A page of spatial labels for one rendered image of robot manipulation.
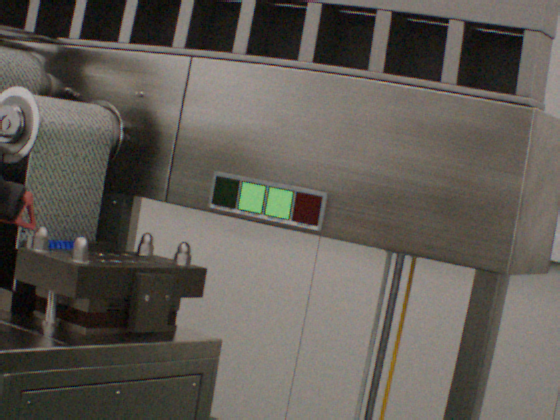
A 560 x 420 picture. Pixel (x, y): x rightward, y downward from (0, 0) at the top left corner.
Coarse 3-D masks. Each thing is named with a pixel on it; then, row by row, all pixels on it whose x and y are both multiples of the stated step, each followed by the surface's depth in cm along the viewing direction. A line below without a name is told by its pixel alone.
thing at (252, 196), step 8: (248, 184) 223; (248, 192) 223; (256, 192) 222; (264, 192) 221; (240, 200) 224; (248, 200) 223; (256, 200) 222; (240, 208) 224; (248, 208) 223; (256, 208) 222
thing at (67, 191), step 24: (48, 168) 215; (72, 168) 222; (96, 168) 228; (48, 192) 217; (72, 192) 223; (96, 192) 229; (24, 216) 212; (48, 216) 218; (72, 216) 224; (96, 216) 231; (72, 240) 225
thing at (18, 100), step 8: (16, 96) 213; (0, 104) 215; (16, 104) 213; (24, 104) 211; (24, 112) 211; (32, 120) 210; (112, 120) 232; (32, 128) 210; (112, 128) 231; (24, 136) 211; (112, 136) 231; (0, 144) 214; (16, 144) 212; (24, 144) 211; (112, 144) 232; (8, 152) 213; (16, 152) 212
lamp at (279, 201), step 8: (272, 192) 220; (280, 192) 219; (288, 192) 218; (272, 200) 220; (280, 200) 219; (288, 200) 218; (272, 208) 220; (280, 208) 219; (288, 208) 218; (280, 216) 219; (288, 216) 218
